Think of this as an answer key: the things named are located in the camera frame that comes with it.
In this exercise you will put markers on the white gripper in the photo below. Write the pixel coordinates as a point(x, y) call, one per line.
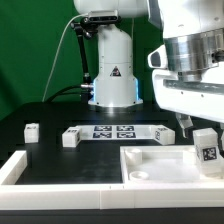
point(204, 99)

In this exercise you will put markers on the white square tabletop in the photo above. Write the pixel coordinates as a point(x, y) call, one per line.
point(166, 164)

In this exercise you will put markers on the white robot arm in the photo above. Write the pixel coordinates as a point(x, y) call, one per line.
point(184, 40)

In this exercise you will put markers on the white marker sheet with tags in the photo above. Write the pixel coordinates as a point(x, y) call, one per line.
point(116, 132)

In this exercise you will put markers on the white U-shaped obstacle fence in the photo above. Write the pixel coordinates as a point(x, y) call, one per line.
point(101, 196)

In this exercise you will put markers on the grey depth camera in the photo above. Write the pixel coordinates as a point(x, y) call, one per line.
point(102, 17)

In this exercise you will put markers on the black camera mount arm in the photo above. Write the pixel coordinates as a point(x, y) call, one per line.
point(83, 33)

